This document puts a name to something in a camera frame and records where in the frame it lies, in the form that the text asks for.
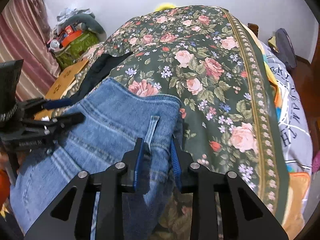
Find yellow headboard pad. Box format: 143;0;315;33
154;3;176;12

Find black folded garment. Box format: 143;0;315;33
70;52;133;104

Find orange jacket sleeve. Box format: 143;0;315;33
0;170;10;206

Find striped red curtain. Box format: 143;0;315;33
1;0;61;101

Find orange box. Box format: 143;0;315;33
61;30;82;47

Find wooden lap desk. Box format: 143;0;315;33
35;58;89;120

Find green floral bedspread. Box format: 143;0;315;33
49;4;291;240

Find blue denim jeans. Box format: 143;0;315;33
10;78;183;239

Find grey printed blanket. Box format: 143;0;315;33
261;43;313;174

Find green patterned storage bag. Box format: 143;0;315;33
54;31;99;69

